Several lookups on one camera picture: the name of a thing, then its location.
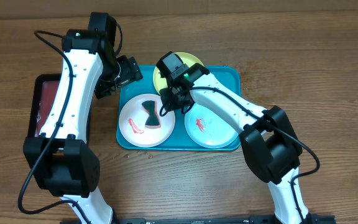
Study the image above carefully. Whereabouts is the black and pink sponge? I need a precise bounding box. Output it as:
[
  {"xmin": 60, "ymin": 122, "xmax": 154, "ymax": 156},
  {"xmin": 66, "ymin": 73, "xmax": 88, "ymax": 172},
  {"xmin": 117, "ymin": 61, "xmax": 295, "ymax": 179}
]
[{"xmin": 142, "ymin": 100, "xmax": 161, "ymax": 129}]

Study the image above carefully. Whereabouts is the yellow-green plate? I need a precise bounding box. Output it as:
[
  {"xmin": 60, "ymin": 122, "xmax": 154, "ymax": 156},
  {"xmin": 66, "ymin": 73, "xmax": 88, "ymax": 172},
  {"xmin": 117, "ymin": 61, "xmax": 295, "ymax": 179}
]
[{"xmin": 153, "ymin": 52, "xmax": 204, "ymax": 94}]

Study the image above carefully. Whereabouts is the white plate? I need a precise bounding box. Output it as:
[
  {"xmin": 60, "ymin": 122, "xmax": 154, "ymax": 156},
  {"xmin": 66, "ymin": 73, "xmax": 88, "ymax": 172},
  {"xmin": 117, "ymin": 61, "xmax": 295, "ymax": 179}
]
[{"xmin": 118, "ymin": 94, "xmax": 176, "ymax": 147}]

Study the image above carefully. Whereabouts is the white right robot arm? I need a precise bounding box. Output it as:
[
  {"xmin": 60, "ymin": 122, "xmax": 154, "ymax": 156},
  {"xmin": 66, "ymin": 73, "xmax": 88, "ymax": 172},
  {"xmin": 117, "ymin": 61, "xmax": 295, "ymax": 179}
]
[{"xmin": 156, "ymin": 52, "xmax": 318, "ymax": 223}]

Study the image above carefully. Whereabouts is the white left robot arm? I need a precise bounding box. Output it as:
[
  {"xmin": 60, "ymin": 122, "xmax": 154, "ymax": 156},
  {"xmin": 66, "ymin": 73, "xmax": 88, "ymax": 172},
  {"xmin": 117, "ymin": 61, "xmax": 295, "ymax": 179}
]
[{"xmin": 23, "ymin": 12, "xmax": 142, "ymax": 223}]

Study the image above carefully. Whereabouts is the teal plastic tray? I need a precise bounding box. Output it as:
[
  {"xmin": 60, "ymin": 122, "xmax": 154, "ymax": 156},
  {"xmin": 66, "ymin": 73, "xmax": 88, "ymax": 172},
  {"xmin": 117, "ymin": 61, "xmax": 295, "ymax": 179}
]
[{"xmin": 116, "ymin": 65, "xmax": 241, "ymax": 151}]

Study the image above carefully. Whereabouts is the dark red water tray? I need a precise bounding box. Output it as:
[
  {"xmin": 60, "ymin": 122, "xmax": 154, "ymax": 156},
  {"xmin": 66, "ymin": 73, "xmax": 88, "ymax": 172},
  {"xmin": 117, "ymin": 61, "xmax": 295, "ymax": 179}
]
[{"xmin": 26, "ymin": 73, "xmax": 93, "ymax": 147}]

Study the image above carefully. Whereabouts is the light blue plate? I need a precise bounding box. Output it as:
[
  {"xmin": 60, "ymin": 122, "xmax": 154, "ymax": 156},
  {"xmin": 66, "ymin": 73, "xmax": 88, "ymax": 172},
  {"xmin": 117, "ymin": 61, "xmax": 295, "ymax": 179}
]
[{"xmin": 184, "ymin": 104, "xmax": 240, "ymax": 151}]

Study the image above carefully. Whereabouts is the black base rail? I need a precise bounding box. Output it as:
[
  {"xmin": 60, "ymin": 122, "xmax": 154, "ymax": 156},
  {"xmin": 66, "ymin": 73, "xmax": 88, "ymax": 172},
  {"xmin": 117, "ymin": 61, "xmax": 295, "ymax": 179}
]
[{"xmin": 60, "ymin": 215, "xmax": 337, "ymax": 224}]

